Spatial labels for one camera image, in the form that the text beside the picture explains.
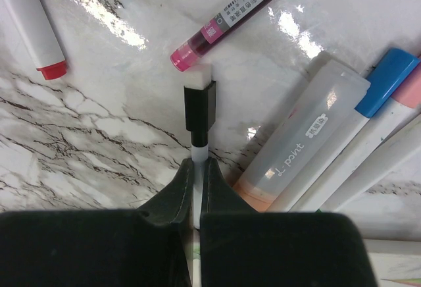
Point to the red capped white marker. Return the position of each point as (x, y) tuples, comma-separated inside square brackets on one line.
[(38, 36)]

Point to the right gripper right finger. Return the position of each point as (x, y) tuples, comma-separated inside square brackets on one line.
[(241, 247)]

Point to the black capped white marker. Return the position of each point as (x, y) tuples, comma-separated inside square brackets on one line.
[(200, 104)]

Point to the pink capped white marker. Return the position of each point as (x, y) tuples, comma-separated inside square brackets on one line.
[(389, 138)]

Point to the orange highlighter clear cap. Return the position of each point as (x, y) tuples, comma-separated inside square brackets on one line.
[(334, 91)]

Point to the maroon gel pen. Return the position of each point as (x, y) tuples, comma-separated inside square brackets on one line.
[(231, 17)]

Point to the blue capped white marker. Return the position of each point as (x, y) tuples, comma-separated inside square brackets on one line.
[(308, 187)]

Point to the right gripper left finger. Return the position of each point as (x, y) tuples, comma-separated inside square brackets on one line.
[(144, 246)]

